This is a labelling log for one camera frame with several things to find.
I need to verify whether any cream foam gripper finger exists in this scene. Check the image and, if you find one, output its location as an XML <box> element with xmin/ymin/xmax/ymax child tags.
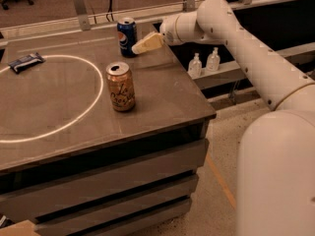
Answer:
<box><xmin>132</xmin><ymin>31</ymin><xmax>163</xmax><ymax>54</ymax></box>

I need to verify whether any blue pepsi can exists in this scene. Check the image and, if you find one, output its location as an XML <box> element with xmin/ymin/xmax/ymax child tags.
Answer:
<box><xmin>117</xmin><ymin>17</ymin><xmax>137</xmax><ymax>57</ymax></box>

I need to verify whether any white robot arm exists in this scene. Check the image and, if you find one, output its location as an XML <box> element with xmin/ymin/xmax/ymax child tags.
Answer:
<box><xmin>133</xmin><ymin>0</ymin><xmax>315</xmax><ymax>236</ymax></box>

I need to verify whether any gold lacroix can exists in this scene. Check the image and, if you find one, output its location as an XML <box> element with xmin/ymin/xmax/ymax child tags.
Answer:
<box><xmin>106</xmin><ymin>62</ymin><xmax>136</xmax><ymax>112</ymax></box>

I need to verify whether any blue rxbar blueberry wrapper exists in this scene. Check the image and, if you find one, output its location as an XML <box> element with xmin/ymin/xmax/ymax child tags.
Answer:
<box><xmin>8</xmin><ymin>53</ymin><xmax>45</xmax><ymax>74</ymax></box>

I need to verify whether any left clear sanitizer bottle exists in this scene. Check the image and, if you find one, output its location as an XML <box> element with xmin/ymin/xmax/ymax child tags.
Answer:
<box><xmin>188</xmin><ymin>53</ymin><xmax>202</xmax><ymax>79</ymax></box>

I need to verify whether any clear sanitizer bottle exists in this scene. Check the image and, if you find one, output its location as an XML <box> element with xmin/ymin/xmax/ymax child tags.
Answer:
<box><xmin>206</xmin><ymin>47</ymin><xmax>221</xmax><ymax>71</ymax></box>
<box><xmin>188</xmin><ymin>53</ymin><xmax>202</xmax><ymax>79</ymax></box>

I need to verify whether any right clear sanitizer bottle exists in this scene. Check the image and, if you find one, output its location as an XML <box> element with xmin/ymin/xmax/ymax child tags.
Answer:
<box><xmin>206</xmin><ymin>47</ymin><xmax>221</xmax><ymax>71</ymax></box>

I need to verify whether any grey metal shelf ledge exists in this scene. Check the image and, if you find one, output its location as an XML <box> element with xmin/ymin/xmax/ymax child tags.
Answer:
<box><xmin>194</xmin><ymin>42</ymin><xmax>315</xmax><ymax>89</ymax></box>

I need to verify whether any grey drawer cabinet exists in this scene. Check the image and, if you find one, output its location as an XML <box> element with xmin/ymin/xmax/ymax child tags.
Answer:
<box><xmin>0</xmin><ymin>119</ymin><xmax>208</xmax><ymax>236</ymax></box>

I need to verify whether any metal railing post left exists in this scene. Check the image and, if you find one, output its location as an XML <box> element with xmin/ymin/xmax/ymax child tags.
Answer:
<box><xmin>73</xmin><ymin>0</ymin><xmax>91</xmax><ymax>30</ymax></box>

